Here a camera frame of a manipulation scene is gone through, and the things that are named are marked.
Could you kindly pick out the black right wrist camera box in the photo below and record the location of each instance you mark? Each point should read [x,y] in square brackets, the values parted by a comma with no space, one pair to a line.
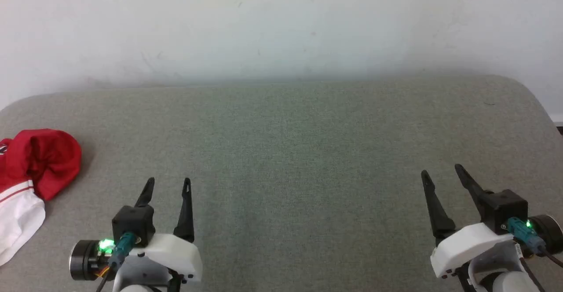
[506,208]

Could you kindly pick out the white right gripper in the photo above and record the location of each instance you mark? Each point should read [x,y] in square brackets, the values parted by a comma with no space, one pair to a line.
[466,246]

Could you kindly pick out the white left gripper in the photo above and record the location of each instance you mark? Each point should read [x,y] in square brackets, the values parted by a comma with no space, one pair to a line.
[176,254]

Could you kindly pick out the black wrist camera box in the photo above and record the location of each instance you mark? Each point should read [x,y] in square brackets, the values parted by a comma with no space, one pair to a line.
[132,221]
[506,208]

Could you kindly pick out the red and white garment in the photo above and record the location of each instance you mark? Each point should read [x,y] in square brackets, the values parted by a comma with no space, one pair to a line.
[44,160]

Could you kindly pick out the grey-green fabric sofa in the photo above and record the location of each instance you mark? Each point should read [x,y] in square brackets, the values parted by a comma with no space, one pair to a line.
[281,151]

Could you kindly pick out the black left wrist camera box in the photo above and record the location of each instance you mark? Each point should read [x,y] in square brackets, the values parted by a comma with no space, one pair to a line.
[132,221]

